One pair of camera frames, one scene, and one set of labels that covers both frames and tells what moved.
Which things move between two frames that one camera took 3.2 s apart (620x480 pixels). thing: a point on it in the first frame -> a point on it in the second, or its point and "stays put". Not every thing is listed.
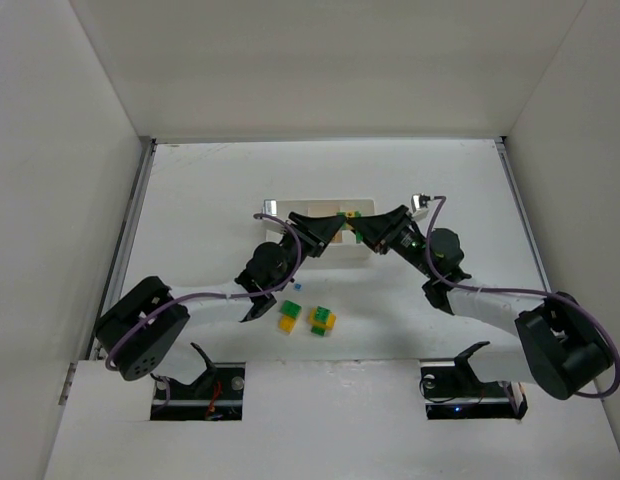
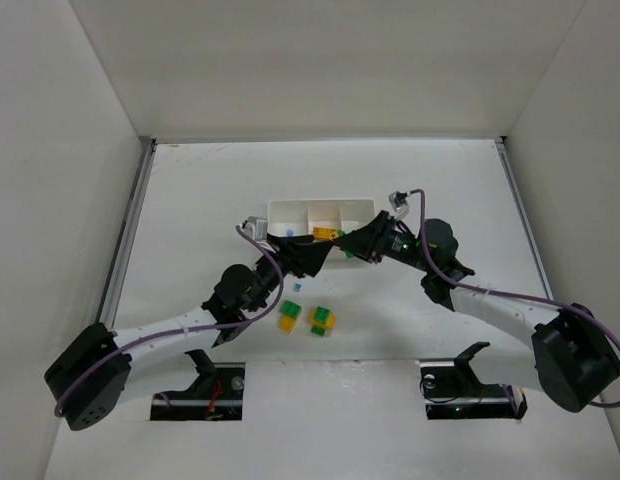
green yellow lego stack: (321, 320) stays put
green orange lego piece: (349, 213) -> (349, 254)
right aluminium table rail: (523, 212) stays put
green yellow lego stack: (290, 312) stays put
